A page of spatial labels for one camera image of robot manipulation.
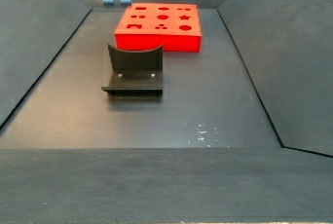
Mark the black curved holder stand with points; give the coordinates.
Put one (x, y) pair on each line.
(137, 71)

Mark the red shape-sorting board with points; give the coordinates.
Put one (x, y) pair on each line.
(160, 24)

